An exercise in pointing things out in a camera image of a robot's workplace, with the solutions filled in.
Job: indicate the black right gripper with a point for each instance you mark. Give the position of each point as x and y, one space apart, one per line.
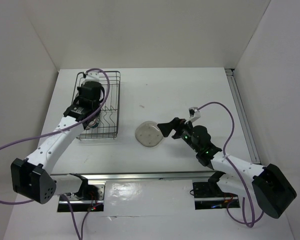
177 124

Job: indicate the clear glass square plate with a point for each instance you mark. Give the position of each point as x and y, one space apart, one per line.
148 134

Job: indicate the green red rimmed white plate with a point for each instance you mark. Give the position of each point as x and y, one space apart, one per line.
94 123

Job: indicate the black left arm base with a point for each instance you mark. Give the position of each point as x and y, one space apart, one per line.
90 188

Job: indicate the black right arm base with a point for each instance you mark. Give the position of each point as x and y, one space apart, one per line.
210 188

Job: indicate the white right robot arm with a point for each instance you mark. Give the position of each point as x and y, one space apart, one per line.
265 184

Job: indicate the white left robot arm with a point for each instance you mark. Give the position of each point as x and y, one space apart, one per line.
31 177

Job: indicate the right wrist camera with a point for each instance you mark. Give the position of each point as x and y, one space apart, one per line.
194 114

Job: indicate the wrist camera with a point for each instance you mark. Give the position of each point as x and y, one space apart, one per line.
194 114
91 76

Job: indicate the grey wire dish rack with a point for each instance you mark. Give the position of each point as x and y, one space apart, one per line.
110 112

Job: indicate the aluminium front rail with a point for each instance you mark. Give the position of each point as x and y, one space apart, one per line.
147 176

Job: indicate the aluminium rail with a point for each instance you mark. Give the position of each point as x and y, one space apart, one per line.
147 176
242 116

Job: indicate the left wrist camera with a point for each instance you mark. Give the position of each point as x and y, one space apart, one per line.
91 76

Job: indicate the aluminium right side rail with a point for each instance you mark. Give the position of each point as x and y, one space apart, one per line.
242 116

